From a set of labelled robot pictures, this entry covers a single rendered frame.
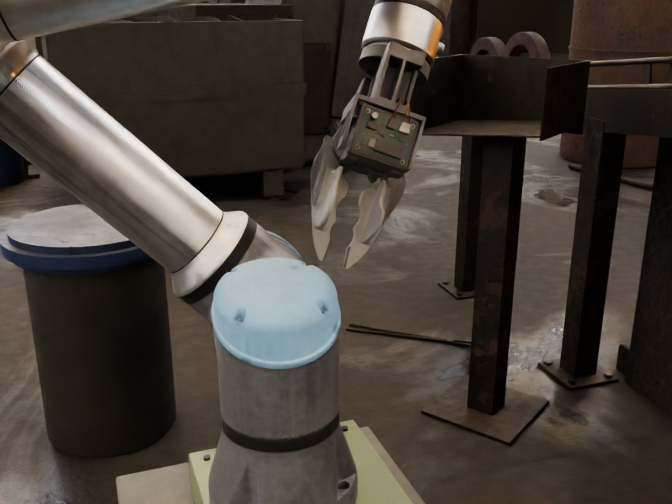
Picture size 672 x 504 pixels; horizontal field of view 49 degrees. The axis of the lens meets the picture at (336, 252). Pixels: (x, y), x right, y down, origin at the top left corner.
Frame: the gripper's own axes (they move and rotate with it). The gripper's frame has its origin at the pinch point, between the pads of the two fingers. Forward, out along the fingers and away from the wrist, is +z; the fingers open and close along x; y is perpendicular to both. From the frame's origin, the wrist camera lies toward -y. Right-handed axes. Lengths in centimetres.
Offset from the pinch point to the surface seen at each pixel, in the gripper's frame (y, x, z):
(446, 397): -83, 45, 13
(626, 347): -84, 84, -9
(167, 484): -16.0, -8.6, 29.6
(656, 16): -240, 154, -183
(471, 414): -76, 49, 15
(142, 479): -17.4, -11.5, 30.1
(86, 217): -75, -37, -1
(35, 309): -70, -39, 18
